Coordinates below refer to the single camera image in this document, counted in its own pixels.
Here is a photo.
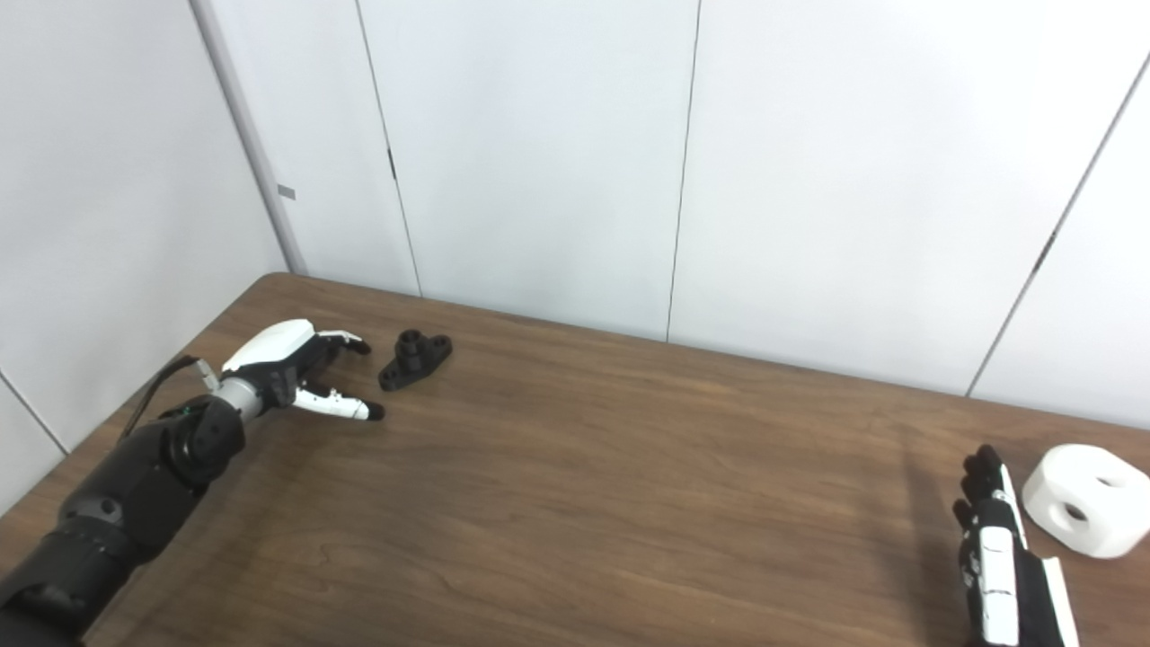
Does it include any black flanged holder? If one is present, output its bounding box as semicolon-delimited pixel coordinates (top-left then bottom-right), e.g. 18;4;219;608
377;329;453;393

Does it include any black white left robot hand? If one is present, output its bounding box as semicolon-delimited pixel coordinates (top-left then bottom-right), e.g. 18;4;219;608
220;319;385;421

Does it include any white wall corner trim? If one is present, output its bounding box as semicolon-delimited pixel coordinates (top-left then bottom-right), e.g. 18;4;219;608
189;0;308;277

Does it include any round white plastic piece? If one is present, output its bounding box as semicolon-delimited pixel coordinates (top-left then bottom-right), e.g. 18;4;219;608
1022;444;1150;560

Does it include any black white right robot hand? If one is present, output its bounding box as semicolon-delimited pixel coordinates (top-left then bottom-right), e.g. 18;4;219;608
952;445;1082;647

